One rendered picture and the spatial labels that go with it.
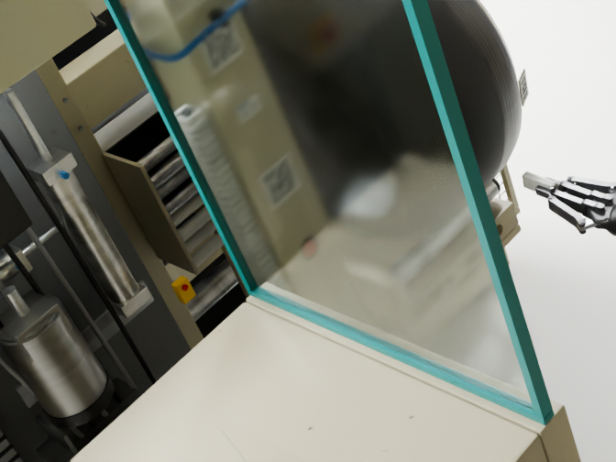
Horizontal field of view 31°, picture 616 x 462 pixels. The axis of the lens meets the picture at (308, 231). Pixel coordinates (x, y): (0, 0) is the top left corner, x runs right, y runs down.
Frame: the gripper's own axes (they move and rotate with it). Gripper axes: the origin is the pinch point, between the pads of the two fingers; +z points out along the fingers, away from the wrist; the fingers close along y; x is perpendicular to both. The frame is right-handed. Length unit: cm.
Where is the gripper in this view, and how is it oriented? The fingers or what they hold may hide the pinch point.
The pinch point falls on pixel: (540, 184)
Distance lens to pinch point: 209.9
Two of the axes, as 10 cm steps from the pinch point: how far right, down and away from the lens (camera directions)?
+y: -6.7, 6.1, -4.3
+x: 2.3, 7.2, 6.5
